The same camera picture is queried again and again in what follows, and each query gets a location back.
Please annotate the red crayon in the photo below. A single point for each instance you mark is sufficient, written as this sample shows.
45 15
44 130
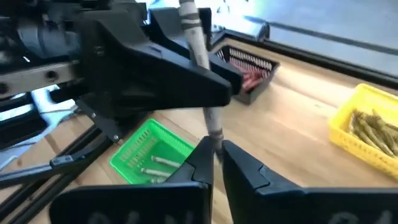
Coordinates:
252 84
250 77

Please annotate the black plastic basket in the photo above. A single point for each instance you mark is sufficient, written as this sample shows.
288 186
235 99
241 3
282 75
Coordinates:
255 90

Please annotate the yellow plastic basket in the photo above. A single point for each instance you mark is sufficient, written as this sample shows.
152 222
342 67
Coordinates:
351 137

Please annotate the yellow crayon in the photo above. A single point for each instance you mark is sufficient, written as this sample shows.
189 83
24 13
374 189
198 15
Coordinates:
382 123
362 137
371 130
390 138

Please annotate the green plastic basket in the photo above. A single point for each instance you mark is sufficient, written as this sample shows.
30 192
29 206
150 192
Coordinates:
149 146

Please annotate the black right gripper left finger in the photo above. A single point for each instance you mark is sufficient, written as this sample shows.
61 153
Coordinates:
186 199

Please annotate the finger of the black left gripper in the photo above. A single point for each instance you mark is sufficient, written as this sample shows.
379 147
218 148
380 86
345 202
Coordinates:
140 77
168 31

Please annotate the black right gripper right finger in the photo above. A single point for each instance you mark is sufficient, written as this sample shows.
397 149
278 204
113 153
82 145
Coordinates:
258 193

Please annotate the grey crayon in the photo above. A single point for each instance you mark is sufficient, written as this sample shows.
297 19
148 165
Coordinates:
164 161
158 180
155 172
194 37

